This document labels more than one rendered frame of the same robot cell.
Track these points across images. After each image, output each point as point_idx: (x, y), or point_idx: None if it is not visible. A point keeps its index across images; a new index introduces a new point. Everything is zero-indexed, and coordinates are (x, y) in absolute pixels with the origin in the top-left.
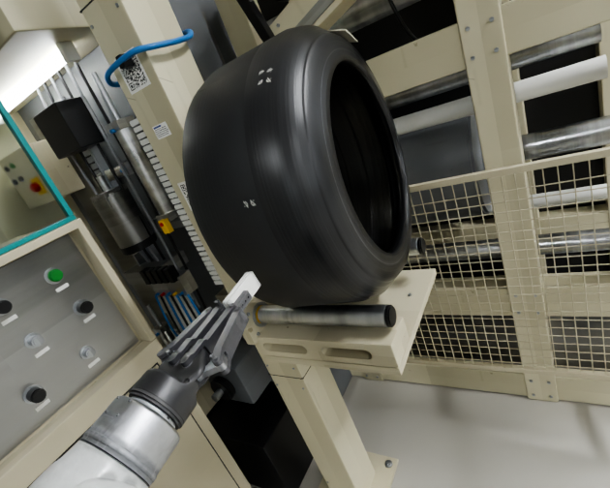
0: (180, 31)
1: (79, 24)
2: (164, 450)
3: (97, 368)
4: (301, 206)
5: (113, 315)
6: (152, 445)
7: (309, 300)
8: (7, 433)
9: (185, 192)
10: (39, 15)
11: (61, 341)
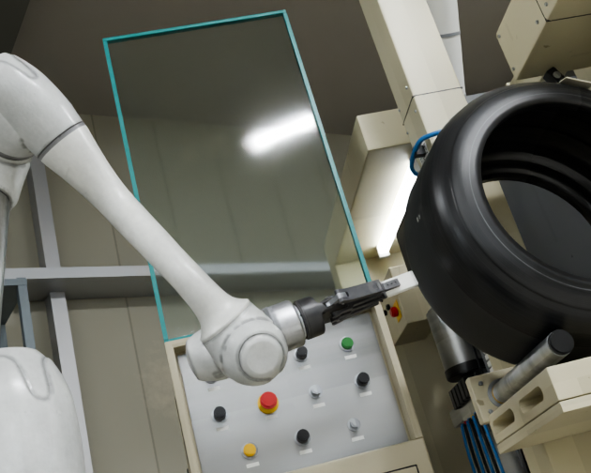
0: None
1: None
2: (289, 324)
3: (358, 445)
4: (437, 208)
5: (389, 401)
6: (282, 316)
7: (485, 324)
8: (275, 458)
9: None
10: (389, 137)
11: (336, 404)
